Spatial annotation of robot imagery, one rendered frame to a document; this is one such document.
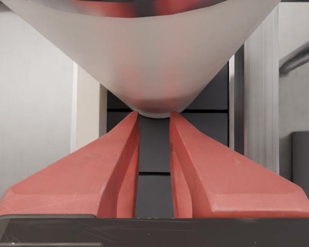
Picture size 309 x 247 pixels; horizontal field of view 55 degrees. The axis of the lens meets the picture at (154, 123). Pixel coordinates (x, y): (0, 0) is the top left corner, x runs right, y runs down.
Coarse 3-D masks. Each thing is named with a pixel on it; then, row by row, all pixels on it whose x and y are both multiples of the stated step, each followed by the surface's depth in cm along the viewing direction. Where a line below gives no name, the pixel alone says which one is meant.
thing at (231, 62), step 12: (72, 72) 19; (228, 72) 18; (72, 84) 19; (228, 84) 18; (72, 96) 19; (228, 96) 18; (72, 108) 18; (228, 108) 18; (72, 120) 18; (228, 120) 18; (72, 132) 18; (228, 132) 18; (72, 144) 18; (228, 144) 18
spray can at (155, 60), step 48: (0, 0) 3; (48, 0) 2; (96, 0) 2; (144, 0) 2; (192, 0) 2; (240, 0) 3; (96, 48) 4; (144, 48) 3; (192, 48) 4; (144, 96) 8; (192, 96) 10
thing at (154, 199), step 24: (216, 96) 18; (120, 120) 18; (144, 120) 18; (168, 120) 18; (192, 120) 18; (216, 120) 18; (144, 144) 18; (168, 144) 18; (144, 168) 18; (168, 168) 18; (144, 192) 18; (168, 192) 18; (144, 216) 18; (168, 216) 18
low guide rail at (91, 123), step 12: (84, 72) 15; (84, 84) 15; (96, 84) 15; (84, 96) 15; (96, 96) 15; (84, 108) 15; (96, 108) 15; (84, 120) 15; (96, 120) 15; (84, 132) 15; (96, 132) 15; (84, 144) 15
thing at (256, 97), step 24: (264, 24) 10; (240, 48) 10; (264, 48) 10; (240, 72) 10; (264, 72) 10; (240, 96) 10; (264, 96) 10; (240, 120) 10; (264, 120) 10; (240, 144) 10; (264, 144) 10
